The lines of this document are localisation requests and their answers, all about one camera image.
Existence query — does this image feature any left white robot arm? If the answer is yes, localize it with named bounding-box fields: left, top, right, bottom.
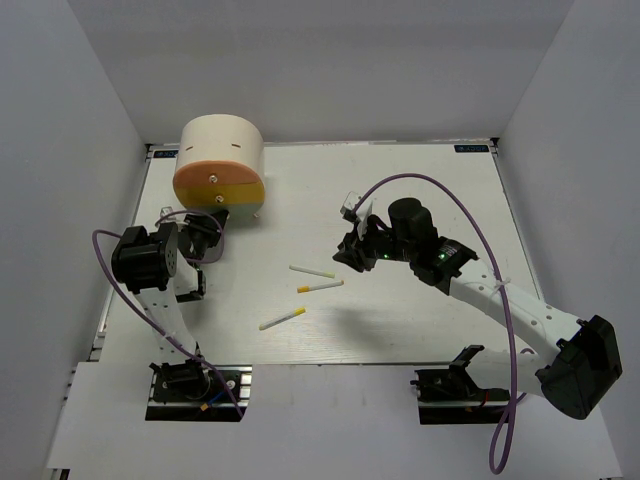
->
left=110, top=210, right=229, bottom=400

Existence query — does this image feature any white pen pale yellow cap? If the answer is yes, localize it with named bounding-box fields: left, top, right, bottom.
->
left=289, top=264, right=336, bottom=279

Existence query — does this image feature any cream round drawer organizer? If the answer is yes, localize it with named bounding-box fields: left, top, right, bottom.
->
left=175, top=114, right=266, bottom=213

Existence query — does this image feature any blue logo sticker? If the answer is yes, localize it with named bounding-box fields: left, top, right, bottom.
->
left=153, top=150, right=178, bottom=158
left=454, top=144, right=490, bottom=153

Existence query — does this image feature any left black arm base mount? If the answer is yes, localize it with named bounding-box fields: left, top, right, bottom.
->
left=145, top=360, right=253, bottom=423

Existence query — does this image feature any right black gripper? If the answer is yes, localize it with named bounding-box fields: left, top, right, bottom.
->
left=334, top=214, right=417, bottom=272

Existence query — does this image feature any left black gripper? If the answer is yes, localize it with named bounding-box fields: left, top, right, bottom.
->
left=182, top=210, right=230, bottom=270

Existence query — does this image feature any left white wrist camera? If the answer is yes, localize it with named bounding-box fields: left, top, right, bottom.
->
left=155, top=206, right=186, bottom=226

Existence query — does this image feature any white pen orange-yellow cap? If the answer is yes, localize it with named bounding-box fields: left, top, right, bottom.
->
left=296, top=280, right=344, bottom=294

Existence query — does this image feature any blue logo sticker right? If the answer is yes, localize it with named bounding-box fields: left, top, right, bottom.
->
left=454, top=144, right=490, bottom=153

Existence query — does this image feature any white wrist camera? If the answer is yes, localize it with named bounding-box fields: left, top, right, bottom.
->
left=155, top=206, right=186, bottom=226
left=340, top=191, right=373, bottom=240

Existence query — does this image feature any blue logo sticker left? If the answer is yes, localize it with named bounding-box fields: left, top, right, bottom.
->
left=153, top=150, right=178, bottom=158

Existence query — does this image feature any yellow organizer drawer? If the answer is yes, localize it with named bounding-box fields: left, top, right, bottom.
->
left=174, top=182, right=265, bottom=208

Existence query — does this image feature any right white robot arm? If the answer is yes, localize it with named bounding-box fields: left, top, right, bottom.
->
left=333, top=192, right=622, bottom=420

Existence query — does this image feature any grey-green organizer bottom drawer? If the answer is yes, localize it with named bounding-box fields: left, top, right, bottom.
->
left=218, top=201, right=264, bottom=220

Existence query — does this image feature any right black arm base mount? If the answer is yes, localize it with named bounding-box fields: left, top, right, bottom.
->
left=410, top=345, right=510, bottom=426

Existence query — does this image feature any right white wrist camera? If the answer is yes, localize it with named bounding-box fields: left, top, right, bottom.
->
left=340, top=191, right=373, bottom=240

